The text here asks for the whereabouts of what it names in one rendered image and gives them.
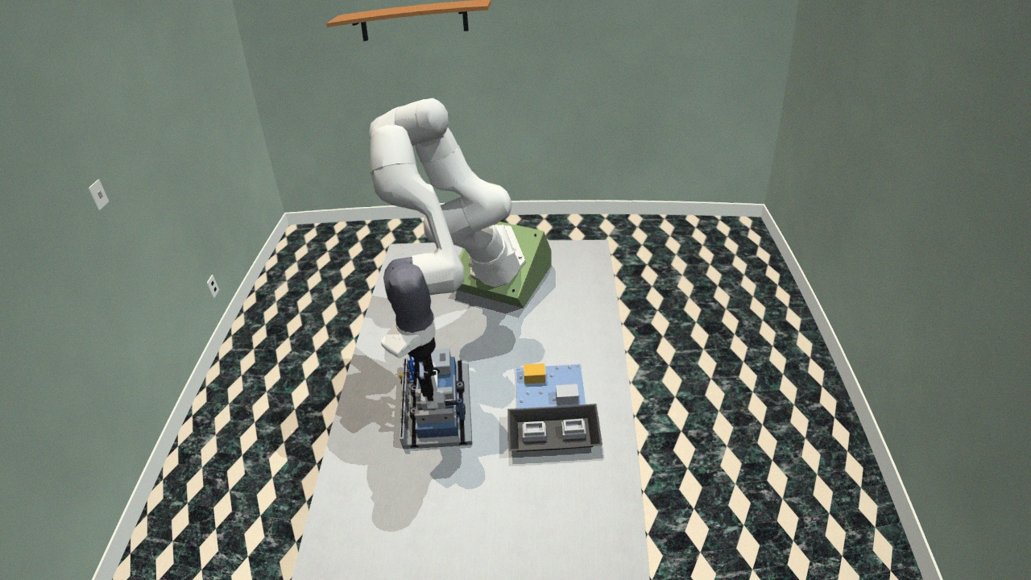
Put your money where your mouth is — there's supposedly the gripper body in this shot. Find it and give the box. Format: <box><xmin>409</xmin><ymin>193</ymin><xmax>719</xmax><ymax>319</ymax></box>
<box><xmin>408</xmin><ymin>338</ymin><xmax>436</xmax><ymax>369</ymax></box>

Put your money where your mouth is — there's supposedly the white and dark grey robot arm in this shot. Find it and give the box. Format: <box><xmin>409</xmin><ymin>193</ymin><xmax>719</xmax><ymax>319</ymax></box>
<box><xmin>369</xmin><ymin>98</ymin><xmax>526</xmax><ymax>359</ymax></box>

